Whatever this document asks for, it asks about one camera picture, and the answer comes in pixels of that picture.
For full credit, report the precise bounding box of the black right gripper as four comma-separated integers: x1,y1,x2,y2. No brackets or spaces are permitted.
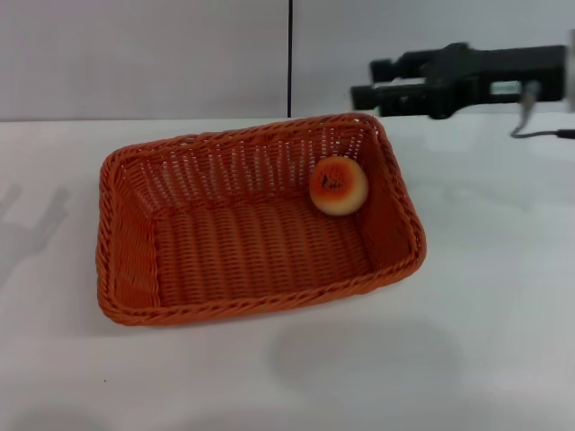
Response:
349,42,569,120

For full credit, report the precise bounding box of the round toasted bread bun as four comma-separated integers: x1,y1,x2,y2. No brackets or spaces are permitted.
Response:
308,156,370,217

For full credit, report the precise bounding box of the orange woven plastic basket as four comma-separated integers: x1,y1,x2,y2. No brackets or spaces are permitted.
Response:
93,112,427,328

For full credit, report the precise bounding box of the grey right gripper cable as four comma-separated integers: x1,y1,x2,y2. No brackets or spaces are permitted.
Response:
509,80,575,140

